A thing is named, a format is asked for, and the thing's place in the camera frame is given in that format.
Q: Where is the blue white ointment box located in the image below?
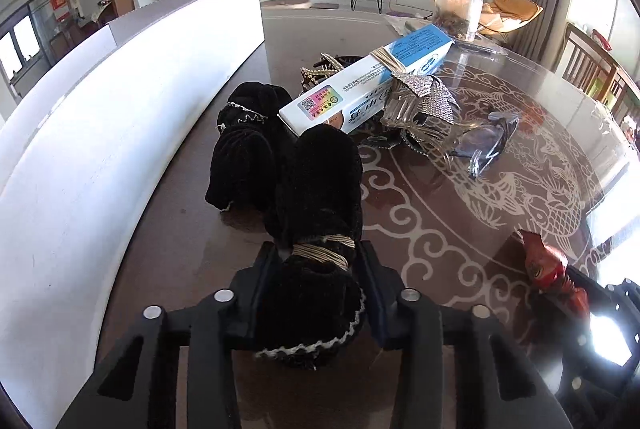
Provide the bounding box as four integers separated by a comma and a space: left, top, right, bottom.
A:
278, 24, 455, 134

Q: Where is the wooden dining chair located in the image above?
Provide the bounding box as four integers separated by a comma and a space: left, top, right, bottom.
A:
607, 69, 640, 130
562, 24, 626, 104

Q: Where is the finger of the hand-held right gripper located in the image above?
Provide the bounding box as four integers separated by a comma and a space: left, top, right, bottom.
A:
567, 265, 640, 321
540, 294, 640, 390

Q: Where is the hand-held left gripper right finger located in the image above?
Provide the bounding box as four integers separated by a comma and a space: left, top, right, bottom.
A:
357, 239, 573, 429

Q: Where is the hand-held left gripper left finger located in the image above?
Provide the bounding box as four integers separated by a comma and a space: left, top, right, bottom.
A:
55, 241, 278, 429

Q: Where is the black claw hair clip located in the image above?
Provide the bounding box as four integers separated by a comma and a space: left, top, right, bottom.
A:
320, 50, 373, 66

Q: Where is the clear plastic jar black lid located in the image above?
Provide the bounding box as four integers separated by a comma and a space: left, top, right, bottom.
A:
432, 0, 487, 42

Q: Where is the large white cardboard box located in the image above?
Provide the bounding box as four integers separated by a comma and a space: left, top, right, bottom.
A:
0, 0, 266, 390

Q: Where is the pearl hair clip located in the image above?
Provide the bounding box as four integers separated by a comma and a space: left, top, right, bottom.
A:
300, 52, 347, 93

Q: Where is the rhinestone bow hair clip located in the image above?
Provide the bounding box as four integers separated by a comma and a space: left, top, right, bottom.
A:
395, 71, 462, 126

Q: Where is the red snack packet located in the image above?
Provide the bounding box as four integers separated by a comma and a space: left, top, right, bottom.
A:
516, 229, 592, 321

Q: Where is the yellow lounge chair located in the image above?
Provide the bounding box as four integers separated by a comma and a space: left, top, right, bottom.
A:
477, 0, 544, 37

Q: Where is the black velvet drawstring pouch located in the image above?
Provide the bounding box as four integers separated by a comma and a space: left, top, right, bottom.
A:
254, 126, 369, 371
205, 82, 294, 213

